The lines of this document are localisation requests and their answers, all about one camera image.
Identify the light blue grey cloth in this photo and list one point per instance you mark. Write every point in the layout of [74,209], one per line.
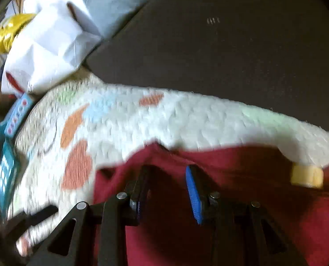
[120,0]

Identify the quilted patchwork mat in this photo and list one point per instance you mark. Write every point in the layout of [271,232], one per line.
[181,116]

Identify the yellow plastic bag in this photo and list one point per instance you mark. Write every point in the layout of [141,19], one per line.
[6,36]

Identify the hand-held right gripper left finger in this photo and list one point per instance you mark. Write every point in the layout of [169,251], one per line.
[139,209]

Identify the white printed paper bag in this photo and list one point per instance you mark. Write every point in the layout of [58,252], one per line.
[51,47]

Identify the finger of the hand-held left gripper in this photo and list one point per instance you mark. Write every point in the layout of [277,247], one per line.
[37,217]

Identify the dark brown cushion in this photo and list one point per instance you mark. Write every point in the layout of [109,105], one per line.
[222,61]

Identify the teal cardboard box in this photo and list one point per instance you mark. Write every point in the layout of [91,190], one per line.
[5,169]

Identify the maroon sweater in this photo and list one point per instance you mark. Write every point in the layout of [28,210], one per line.
[167,235]

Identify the light blue shapes box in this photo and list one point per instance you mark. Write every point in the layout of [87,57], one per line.
[17,116]

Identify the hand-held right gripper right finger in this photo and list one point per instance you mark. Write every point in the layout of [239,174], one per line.
[194,196]

